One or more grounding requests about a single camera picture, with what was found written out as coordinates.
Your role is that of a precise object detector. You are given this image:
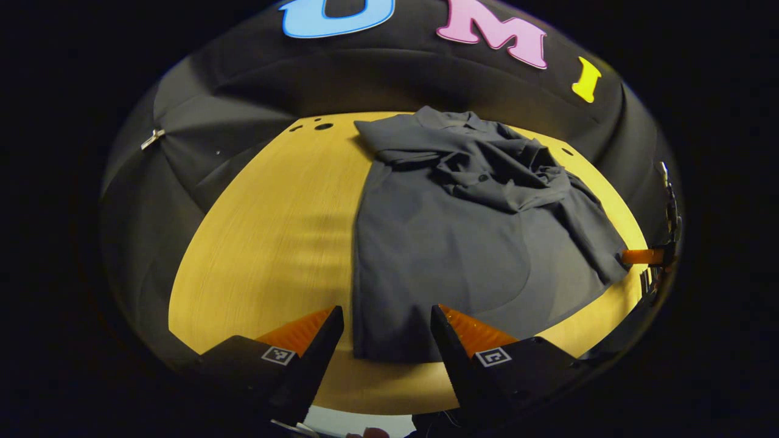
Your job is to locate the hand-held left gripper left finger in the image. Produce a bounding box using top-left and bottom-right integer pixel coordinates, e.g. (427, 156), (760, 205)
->
(195, 305), (346, 428)

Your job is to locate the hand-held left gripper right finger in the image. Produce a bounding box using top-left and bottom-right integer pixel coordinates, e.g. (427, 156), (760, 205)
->
(430, 304), (586, 428)

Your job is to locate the grey button shirt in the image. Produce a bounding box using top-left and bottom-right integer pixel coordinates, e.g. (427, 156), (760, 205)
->
(352, 105), (631, 364)

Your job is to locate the black backdrop cloth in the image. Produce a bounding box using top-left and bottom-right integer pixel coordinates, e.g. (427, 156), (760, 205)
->
(97, 0), (683, 372)

